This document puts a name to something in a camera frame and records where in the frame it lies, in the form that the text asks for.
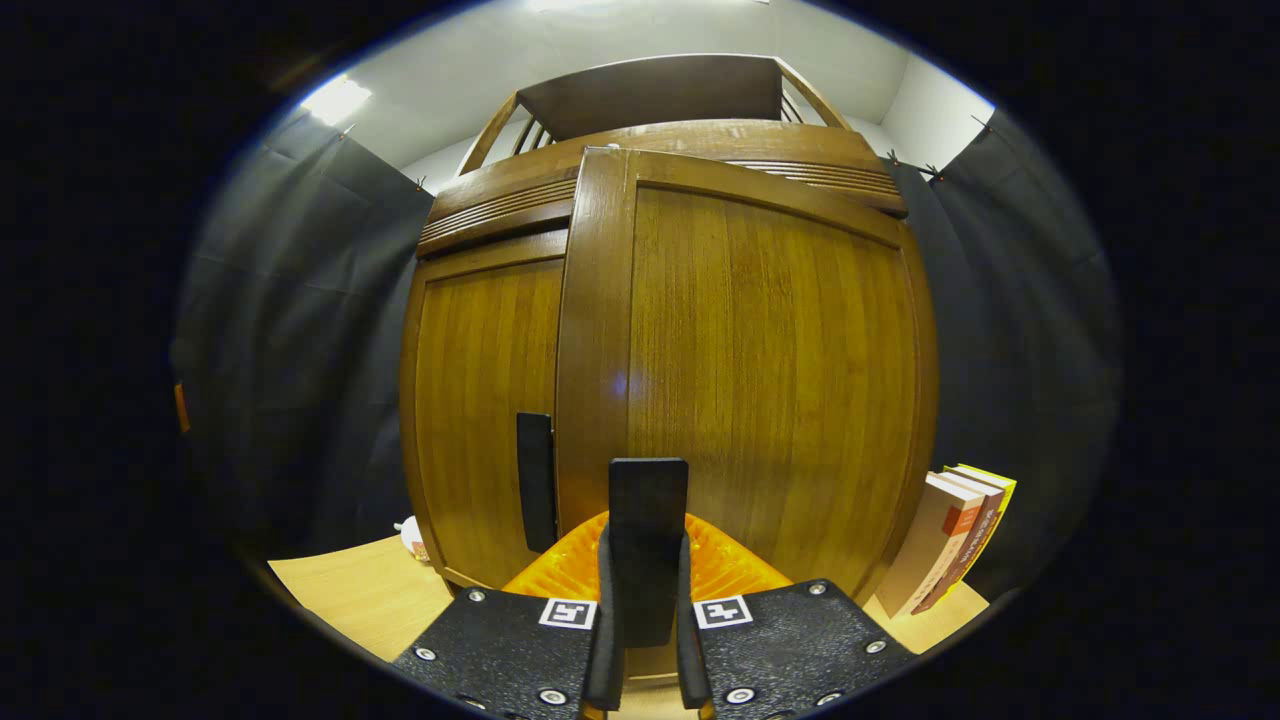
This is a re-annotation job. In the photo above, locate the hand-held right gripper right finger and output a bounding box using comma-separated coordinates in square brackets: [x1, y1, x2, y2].
[675, 515, 916, 720]

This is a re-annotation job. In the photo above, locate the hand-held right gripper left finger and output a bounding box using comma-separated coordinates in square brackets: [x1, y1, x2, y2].
[392, 510, 626, 720]

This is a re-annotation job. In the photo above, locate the wooden cabinet door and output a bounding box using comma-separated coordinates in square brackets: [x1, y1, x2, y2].
[553, 147, 939, 686]
[400, 230, 569, 591]

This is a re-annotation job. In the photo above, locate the wooden double-door shoe cabinet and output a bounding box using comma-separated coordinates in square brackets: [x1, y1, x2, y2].
[400, 55, 941, 601]

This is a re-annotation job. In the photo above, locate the brown spine book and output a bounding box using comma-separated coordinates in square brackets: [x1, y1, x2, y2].
[912, 468, 1006, 613]

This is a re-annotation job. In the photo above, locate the black backdrop cloth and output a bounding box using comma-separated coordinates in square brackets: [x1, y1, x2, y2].
[170, 105, 1121, 601]

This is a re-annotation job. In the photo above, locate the small ceiling light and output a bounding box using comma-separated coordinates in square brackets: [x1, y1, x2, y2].
[300, 75, 373, 126]

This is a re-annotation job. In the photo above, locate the large ceiling light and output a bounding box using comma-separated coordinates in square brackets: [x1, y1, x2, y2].
[525, 0, 771, 13]

